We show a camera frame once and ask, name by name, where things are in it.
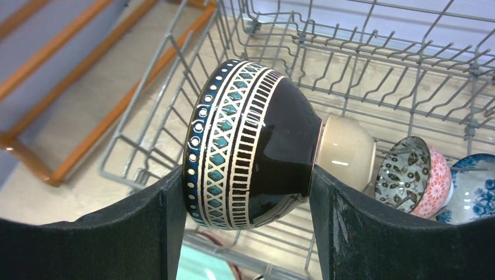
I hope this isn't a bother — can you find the grey wire dish rack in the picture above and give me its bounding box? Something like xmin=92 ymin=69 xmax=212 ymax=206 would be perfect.
xmin=99 ymin=1 xmax=494 ymax=279

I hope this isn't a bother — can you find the tan brown-rimmed bowl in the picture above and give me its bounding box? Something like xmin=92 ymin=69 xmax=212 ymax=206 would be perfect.
xmin=182 ymin=59 xmax=323 ymax=230

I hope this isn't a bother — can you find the teal floral plate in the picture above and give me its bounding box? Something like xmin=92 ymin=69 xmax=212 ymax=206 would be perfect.
xmin=176 ymin=245 xmax=236 ymax=280

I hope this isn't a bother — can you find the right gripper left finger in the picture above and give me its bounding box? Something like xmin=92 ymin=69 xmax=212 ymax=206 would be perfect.
xmin=1 ymin=168 xmax=186 ymax=279

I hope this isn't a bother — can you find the wooden shelf rack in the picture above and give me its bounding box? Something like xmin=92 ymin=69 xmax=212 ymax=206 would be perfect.
xmin=1 ymin=1 xmax=214 ymax=187

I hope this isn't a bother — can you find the brown floral pattern bowl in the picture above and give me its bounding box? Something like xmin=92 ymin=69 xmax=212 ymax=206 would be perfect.
xmin=374 ymin=136 xmax=454 ymax=219

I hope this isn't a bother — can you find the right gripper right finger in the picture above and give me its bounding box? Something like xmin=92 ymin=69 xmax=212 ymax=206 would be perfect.
xmin=309 ymin=166 xmax=494 ymax=279

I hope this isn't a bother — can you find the blue white pattern bowl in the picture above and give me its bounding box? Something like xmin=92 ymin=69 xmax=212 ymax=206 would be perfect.
xmin=435 ymin=153 xmax=494 ymax=225

